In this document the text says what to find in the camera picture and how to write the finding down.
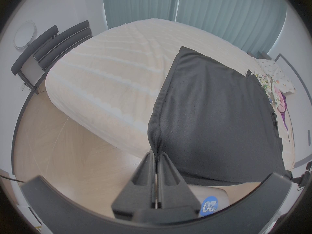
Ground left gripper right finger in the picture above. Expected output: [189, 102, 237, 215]
[157, 152, 201, 215]

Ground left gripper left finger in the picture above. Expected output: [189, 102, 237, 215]
[111, 151, 156, 218]

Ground black shorts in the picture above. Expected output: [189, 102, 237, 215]
[147, 46, 293, 186]

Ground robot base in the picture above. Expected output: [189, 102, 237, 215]
[189, 182, 230, 218]

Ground bed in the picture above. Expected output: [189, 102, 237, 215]
[45, 18, 312, 170]

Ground purple garment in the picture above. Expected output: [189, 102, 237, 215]
[279, 94, 292, 144]

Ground pink garment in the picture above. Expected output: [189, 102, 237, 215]
[273, 82, 287, 113]

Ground white printed pyjama garment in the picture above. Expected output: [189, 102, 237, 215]
[254, 71, 278, 107]

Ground white printed pillow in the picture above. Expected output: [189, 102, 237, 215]
[255, 58, 296, 95]

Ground black dressing table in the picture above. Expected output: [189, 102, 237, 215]
[10, 25, 59, 95]

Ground blue-green curtain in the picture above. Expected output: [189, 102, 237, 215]
[175, 0, 287, 53]
[101, 0, 183, 31]

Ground round white framed mirror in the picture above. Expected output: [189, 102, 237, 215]
[13, 20, 37, 51]

